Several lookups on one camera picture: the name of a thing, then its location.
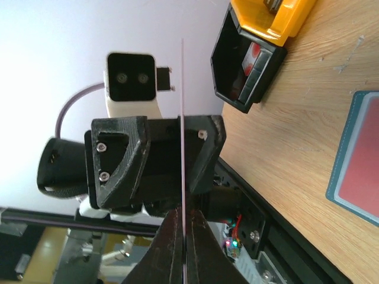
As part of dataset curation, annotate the red white card stack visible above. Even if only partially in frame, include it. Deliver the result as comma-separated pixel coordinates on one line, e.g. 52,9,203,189
242,42,261,76

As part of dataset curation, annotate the black card stack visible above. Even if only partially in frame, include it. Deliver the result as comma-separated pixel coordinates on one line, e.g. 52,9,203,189
263,0,282,14

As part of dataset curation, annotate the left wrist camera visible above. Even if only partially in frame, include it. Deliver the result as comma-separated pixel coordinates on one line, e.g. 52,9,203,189
104,52,175,119

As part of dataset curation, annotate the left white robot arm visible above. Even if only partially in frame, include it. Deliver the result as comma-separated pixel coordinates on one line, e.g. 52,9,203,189
37,115,240,222

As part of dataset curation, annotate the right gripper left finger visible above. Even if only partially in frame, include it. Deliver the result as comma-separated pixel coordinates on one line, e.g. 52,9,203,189
123,208,184,284

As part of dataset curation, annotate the black aluminium frame rail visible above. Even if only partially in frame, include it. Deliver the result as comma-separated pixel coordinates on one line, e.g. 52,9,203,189
214,159,351,283

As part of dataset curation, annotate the teal card holder wallet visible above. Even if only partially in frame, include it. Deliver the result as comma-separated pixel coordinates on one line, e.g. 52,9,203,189
326,91,378,226

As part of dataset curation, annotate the yellow bin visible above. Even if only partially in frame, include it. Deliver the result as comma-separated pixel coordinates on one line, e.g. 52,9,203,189
230,0,316,47

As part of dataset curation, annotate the red card in holder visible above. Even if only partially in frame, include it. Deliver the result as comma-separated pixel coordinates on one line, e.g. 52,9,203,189
338,96,378,217

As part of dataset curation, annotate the light blue slotted cable duct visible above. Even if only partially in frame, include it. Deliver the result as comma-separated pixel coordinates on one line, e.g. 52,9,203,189
233,248,285,284

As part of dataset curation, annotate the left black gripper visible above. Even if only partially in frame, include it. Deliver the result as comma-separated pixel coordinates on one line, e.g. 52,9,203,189
37,115,241,222

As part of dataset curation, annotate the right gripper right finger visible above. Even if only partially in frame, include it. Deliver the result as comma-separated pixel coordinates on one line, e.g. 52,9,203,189
186,209,247,284

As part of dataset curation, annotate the black bin with red cards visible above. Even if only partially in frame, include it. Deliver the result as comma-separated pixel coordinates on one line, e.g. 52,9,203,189
210,5,287,114

